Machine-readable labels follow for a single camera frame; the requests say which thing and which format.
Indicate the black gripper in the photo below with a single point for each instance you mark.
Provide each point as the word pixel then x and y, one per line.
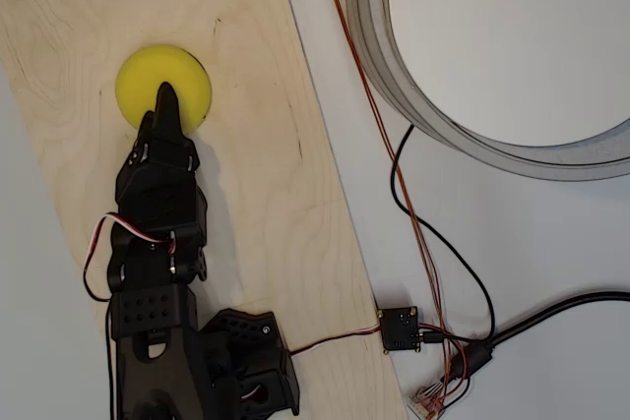
pixel 164 137

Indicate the yellow round sponge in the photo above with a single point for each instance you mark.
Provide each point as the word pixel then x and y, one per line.
pixel 143 80

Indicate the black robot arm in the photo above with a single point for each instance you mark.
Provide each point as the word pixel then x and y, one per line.
pixel 152 341

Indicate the light plywood board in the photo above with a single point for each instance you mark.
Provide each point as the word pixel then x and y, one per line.
pixel 246 194

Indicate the grey round lamp shade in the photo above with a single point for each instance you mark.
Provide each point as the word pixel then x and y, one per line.
pixel 374 46

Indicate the black controller board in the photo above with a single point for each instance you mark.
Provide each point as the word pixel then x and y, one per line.
pixel 399 329

